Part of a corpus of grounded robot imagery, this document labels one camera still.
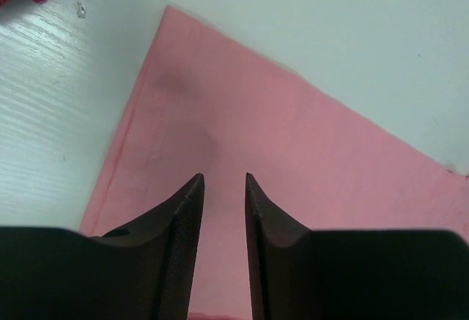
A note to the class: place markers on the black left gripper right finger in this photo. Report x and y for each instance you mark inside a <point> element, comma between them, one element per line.
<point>299,273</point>

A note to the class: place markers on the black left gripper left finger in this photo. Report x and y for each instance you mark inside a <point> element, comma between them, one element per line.
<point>140,270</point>

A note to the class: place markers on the light pink t-shirt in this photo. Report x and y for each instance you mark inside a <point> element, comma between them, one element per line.
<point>203,103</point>

